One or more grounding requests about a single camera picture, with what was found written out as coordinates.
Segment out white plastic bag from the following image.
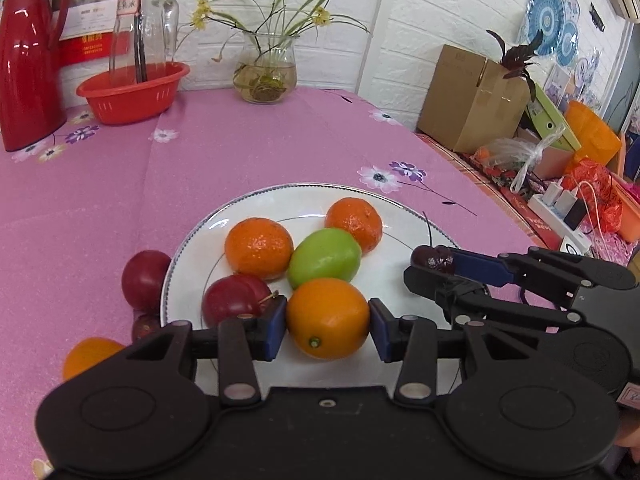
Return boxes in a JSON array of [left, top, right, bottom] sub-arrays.
[[475, 126, 565, 193]]

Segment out pink floral tablecloth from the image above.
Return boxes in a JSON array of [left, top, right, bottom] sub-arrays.
[[1, 88, 537, 479]]

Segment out dark cherry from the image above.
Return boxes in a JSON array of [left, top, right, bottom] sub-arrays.
[[410, 210, 458, 276]]

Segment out white power strip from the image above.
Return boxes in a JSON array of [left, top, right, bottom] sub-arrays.
[[527, 182, 592, 256]]

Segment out orange plastic container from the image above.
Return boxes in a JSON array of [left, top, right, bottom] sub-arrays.
[[565, 101, 622, 166]]

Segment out dark red plum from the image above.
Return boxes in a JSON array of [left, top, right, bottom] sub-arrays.
[[120, 249, 171, 314]]

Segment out cardboard box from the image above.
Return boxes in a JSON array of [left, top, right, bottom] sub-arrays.
[[416, 44, 530, 154]]

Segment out dark red leaf plant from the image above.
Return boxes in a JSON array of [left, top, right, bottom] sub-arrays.
[[486, 29, 544, 101]]

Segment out red plastic basin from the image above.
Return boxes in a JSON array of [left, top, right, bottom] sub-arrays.
[[76, 62, 190, 126]]

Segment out small green fruit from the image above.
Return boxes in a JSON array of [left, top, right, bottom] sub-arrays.
[[288, 228, 362, 289]]

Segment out blue decorative wall plates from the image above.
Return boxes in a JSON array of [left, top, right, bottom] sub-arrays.
[[520, 0, 580, 67]]

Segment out large orange green navel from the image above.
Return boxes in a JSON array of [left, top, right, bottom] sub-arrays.
[[285, 278, 370, 361]]

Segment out white oval plate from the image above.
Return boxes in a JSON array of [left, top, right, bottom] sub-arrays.
[[160, 184, 455, 393]]

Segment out mandarin with stem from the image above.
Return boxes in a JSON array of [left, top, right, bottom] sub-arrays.
[[224, 218, 294, 281]]

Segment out small dark plum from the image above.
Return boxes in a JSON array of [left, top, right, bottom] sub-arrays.
[[131, 313, 160, 342]]

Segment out wall calendar poster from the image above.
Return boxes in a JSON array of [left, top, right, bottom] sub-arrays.
[[58, 0, 117, 66]]

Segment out red apple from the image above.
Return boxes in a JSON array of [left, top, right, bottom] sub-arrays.
[[201, 274, 277, 327]]

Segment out red thermos jug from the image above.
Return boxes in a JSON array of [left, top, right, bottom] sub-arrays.
[[1, 0, 70, 152]]

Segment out small mandarin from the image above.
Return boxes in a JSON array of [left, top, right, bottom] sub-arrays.
[[324, 197, 383, 255]]

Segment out glass vase with plant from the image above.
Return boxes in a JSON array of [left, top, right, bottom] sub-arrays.
[[186, 0, 369, 104]]

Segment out glass pitcher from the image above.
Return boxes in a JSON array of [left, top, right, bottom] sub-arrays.
[[108, 0, 179, 87]]

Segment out large orange rear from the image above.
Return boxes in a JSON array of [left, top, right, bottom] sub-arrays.
[[62, 337, 125, 382]]

